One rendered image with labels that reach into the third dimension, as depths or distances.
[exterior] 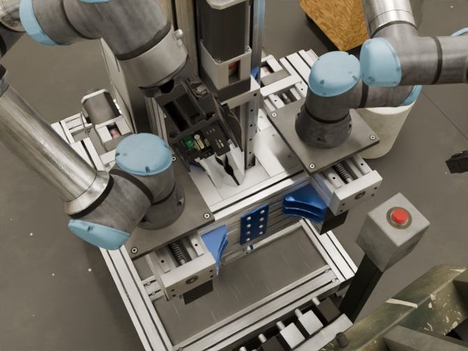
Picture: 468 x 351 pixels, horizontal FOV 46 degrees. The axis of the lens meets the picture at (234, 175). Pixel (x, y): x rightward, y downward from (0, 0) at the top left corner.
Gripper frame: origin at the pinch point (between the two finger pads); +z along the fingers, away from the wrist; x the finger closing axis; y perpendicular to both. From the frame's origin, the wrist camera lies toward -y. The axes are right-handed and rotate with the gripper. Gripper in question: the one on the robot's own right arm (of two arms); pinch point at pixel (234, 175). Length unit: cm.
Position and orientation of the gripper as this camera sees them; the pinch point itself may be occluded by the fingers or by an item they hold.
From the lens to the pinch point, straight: 79.1
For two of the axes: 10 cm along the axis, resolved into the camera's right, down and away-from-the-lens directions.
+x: 8.8, -4.6, -1.3
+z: 4.4, 6.9, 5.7
